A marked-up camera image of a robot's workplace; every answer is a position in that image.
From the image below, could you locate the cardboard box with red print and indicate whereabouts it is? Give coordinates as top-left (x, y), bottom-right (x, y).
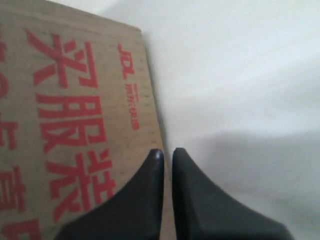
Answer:
top-left (0, 0), bottom-right (176, 240)

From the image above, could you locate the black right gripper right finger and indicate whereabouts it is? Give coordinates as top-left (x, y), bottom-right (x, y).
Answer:
top-left (172, 148), bottom-right (293, 240)

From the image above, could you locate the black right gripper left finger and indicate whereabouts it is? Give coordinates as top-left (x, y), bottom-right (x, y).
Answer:
top-left (55, 149), bottom-right (165, 240)

